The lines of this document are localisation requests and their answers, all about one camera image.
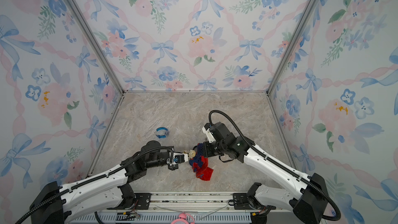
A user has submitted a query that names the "red blue patterned cloth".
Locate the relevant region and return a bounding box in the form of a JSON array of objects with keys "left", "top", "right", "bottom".
[{"left": 189, "top": 143, "right": 213, "bottom": 181}]

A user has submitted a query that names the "blue strap watch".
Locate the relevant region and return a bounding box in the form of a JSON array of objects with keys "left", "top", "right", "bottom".
[{"left": 155, "top": 127, "right": 170, "bottom": 139}]

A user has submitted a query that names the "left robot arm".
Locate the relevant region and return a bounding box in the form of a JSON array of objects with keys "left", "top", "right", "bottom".
[{"left": 17, "top": 141, "right": 188, "bottom": 224}]

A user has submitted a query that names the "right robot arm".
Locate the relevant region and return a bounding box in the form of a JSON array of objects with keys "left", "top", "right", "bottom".
[{"left": 201, "top": 122, "right": 342, "bottom": 224}]

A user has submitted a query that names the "pink round object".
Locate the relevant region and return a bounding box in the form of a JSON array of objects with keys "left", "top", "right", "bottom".
[{"left": 171, "top": 213, "right": 195, "bottom": 224}]

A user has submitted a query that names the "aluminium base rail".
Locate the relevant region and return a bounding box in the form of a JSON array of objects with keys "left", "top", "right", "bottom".
[{"left": 60, "top": 190, "right": 322, "bottom": 215}]

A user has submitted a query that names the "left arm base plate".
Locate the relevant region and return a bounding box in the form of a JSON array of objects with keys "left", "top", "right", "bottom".
[{"left": 108, "top": 193, "right": 152, "bottom": 210}]

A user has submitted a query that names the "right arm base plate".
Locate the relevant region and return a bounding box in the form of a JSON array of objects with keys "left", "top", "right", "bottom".
[{"left": 228, "top": 193, "right": 276, "bottom": 212}]

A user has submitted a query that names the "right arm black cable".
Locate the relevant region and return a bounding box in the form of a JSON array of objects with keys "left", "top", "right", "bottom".
[{"left": 208, "top": 109, "right": 342, "bottom": 222}]

